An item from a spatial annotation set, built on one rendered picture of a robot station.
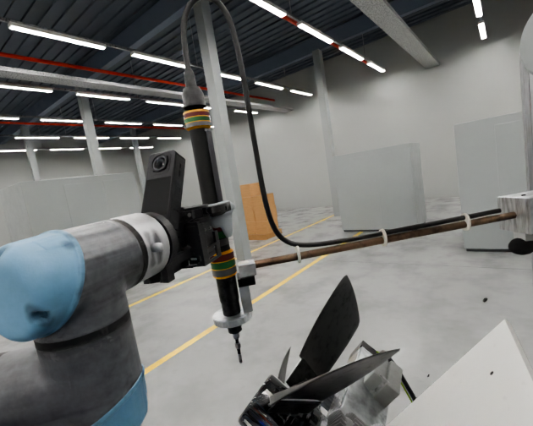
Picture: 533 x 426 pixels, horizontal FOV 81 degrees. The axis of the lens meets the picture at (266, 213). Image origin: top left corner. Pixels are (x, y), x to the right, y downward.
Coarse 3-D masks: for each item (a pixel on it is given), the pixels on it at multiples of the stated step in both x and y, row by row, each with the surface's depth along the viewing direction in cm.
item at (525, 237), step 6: (516, 234) 63; (522, 234) 61; (528, 234) 61; (516, 240) 62; (522, 240) 61; (528, 240) 61; (510, 246) 62; (516, 246) 61; (522, 246) 61; (528, 246) 60; (516, 252) 62; (522, 252) 61; (528, 252) 61
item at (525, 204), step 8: (528, 192) 64; (504, 200) 63; (512, 200) 61; (520, 200) 59; (528, 200) 58; (504, 208) 63; (512, 208) 61; (520, 208) 60; (528, 208) 58; (520, 216) 60; (528, 216) 58; (504, 224) 64; (512, 224) 62; (520, 224) 60; (528, 224) 59; (520, 232) 61; (528, 232) 59
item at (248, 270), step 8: (248, 264) 54; (240, 272) 54; (248, 272) 54; (240, 280) 53; (248, 280) 54; (240, 288) 54; (248, 288) 54; (240, 296) 54; (248, 296) 54; (240, 304) 59; (248, 304) 55; (216, 312) 57; (240, 312) 55; (248, 312) 55; (216, 320) 54; (224, 320) 53; (232, 320) 52; (240, 320) 53; (248, 320) 54
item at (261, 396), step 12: (264, 384) 66; (276, 384) 68; (264, 396) 64; (252, 408) 63; (264, 408) 63; (240, 420) 65; (252, 420) 63; (264, 420) 62; (276, 420) 62; (288, 420) 63; (300, 420) 64; (312, 420) 63
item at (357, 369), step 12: (360, 360) 44; (372, 360) 47; (384, 360) 49; (336, 372) 43; (348, 372) 48; (360, 372) 51; (300, 384) 43; (312, 384) 48; (324, 384) 52; (336, 384) 54; (348, 384) 55; (276, 396) 42; (288, 396) 57; (300, 396) 58; (312, 396) 59; (324, 396) 59
